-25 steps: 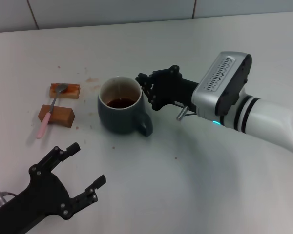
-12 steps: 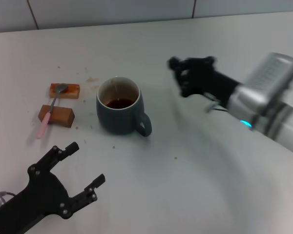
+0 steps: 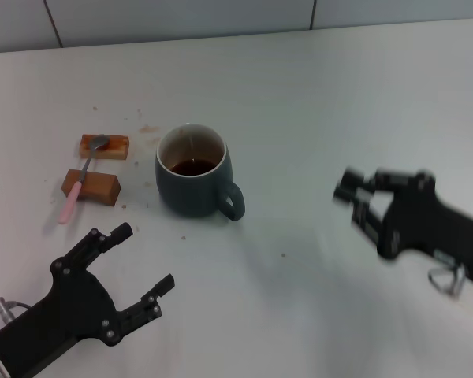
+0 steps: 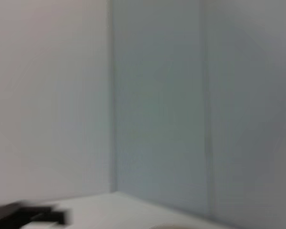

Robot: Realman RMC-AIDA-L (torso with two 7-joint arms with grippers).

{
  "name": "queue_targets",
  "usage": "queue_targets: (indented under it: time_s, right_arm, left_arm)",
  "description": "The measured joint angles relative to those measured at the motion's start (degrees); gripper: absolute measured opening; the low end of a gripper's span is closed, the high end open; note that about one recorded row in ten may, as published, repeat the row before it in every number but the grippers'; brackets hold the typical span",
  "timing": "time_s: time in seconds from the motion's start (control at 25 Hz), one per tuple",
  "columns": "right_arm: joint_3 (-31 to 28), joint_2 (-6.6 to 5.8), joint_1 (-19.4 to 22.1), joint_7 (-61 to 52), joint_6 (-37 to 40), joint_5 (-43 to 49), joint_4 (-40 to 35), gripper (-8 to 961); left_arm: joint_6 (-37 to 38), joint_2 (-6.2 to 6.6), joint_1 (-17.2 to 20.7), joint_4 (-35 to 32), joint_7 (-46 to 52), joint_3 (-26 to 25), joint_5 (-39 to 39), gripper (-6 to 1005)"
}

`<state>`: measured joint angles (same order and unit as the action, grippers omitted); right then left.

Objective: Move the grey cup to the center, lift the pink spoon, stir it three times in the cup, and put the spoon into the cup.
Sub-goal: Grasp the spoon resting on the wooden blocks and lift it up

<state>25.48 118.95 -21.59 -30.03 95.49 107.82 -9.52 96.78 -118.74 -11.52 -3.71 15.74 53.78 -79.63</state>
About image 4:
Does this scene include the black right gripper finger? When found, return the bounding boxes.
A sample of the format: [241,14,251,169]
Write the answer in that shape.
[0,200,72,229]

